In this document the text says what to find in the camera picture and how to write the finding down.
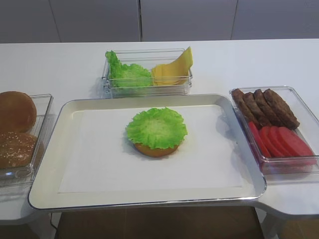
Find bottom burger bun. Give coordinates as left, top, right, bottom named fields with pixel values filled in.
left=135, top=143, right=178, bottom=157

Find upright yellow cheese slice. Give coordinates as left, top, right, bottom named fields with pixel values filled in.
left=162, top=46, right=193, bottom=77

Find silver metal serving tray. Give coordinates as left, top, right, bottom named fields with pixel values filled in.
left=29, top=94, right=267, bottom=211

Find sesame seed bun top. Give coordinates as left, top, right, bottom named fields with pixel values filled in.
left=0, top=132, right=44, bottom=169

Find red tomato slice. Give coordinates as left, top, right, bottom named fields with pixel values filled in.
left=277, top=127, right=314, bottom=156
left=268, top=126, right=293, bottom=157
left=259, top=126, right=284, bottom=157
left=248, top=121, right=271, bottom=158

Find green lettuce leaf on bun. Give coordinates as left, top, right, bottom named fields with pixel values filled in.
left=126, top=108, right=188, bottom=149

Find stacked yellow cheese slices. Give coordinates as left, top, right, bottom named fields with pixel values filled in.
left=151, top=64, right=188, bottom=86

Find white paper tray liner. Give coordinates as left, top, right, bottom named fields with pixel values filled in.
left=59, top=106, right=243, bottom=192

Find green lettuce leaf in bin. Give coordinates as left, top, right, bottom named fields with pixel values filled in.
left=105, top=51, right=153, bottom=88

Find clear bun bin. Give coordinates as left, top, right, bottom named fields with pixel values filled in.
left=0, top=91, right=53, bottom=187

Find clear lettuce and cheese bin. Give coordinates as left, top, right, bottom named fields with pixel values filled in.
left=102, top=48, right=192, bottom=98

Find brown beef patty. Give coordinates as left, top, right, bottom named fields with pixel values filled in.
left=263, top=89, right=300, bottom=130
left=231, top=89, right=261, bottom=129
left=243, top=92, right=272, bottom=127
left=254, top=89, right=283, bottom=126

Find clear patty and tomato bin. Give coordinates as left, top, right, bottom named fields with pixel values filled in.
left=233, top=86, right=319, bottom=174

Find plain brown bun top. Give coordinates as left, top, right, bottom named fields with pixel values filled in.
left=0, top=91, right=37, bottom=132

